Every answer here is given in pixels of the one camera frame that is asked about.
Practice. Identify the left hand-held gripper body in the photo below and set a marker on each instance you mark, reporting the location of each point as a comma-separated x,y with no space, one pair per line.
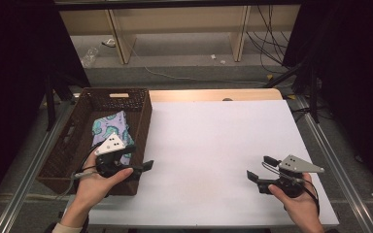
110,158

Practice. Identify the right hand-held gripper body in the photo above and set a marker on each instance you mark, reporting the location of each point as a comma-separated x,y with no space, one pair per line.
291,183

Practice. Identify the white paper sheet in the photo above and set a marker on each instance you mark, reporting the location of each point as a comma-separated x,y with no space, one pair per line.
207,155

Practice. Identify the black tripod stand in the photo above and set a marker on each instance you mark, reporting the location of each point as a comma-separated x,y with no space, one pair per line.
312,90

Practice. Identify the purple seahorse print cloth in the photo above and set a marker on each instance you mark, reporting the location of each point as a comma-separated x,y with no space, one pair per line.
110,126

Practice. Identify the black metal stand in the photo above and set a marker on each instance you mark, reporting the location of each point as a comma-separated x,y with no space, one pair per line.
49,103

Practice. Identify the person's left hand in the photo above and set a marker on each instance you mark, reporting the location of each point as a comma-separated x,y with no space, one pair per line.
94,189

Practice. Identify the person's right hand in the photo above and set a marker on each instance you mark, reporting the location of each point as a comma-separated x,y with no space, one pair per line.
301,207

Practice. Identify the black curtain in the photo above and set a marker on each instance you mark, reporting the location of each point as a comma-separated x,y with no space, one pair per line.
16,64
353,64

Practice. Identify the aluminium rail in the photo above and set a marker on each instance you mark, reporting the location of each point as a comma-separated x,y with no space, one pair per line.
29,168
340,168

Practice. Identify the brown wicker basket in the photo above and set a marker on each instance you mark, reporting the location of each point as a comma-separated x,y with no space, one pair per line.
77,142

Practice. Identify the white paper scraps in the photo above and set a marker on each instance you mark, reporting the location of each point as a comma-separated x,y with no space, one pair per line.
218,59

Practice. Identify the clear plastic wrapper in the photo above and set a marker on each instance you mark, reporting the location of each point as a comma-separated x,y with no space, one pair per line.
90,57

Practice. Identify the light wooden shelf unit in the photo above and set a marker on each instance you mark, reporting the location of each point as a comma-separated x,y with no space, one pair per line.
181,19

